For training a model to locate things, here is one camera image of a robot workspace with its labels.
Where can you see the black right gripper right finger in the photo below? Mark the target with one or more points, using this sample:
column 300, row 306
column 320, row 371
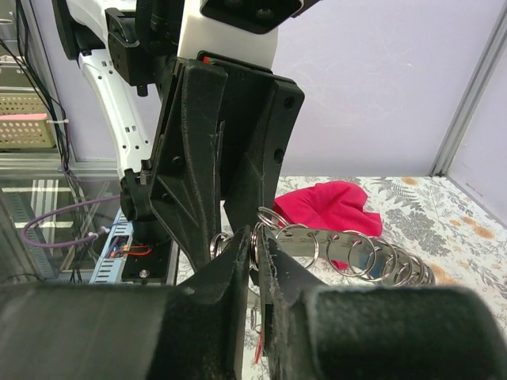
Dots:
column 315, row 331

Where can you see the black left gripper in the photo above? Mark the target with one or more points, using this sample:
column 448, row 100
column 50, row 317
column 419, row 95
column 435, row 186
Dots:
column 185, row 185

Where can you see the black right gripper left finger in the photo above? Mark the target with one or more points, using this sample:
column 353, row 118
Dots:
column 193, row 330

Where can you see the large metal keyring with keys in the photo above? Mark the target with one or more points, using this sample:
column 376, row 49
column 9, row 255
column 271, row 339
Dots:
column 349, row 253

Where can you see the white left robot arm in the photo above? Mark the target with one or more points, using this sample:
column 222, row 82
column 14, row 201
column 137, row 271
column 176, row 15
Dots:
column 132, row 114

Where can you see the crumpled pink cloth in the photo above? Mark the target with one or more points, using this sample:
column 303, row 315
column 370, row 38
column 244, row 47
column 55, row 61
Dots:
column 335, row 205

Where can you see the perforated beige basket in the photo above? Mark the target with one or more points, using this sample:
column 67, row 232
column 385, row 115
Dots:
column 24, row 121

